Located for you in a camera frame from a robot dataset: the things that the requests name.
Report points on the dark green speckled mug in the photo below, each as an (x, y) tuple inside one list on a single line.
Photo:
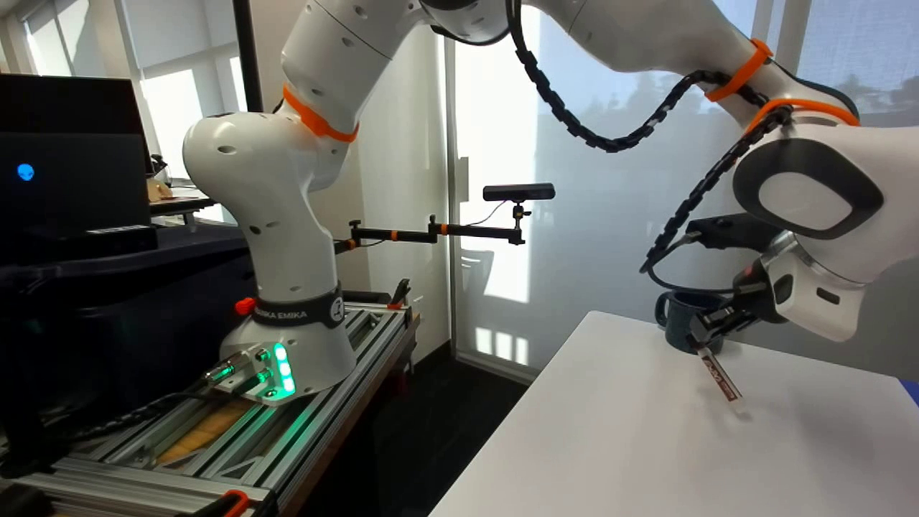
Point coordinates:
[(675, 311)]

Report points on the red marker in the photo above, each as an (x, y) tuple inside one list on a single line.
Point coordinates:
[(720, 374)]

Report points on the aluminium extrusion robot base table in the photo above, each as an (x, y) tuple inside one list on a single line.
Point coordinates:
[(209, 447)]

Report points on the black camera on boom arm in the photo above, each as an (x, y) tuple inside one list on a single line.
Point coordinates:
[(434, 230)]

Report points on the black computer monitor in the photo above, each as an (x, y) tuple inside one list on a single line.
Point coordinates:
[(72, 171)]

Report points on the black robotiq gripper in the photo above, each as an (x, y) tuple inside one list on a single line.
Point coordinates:
[(784, 285)]

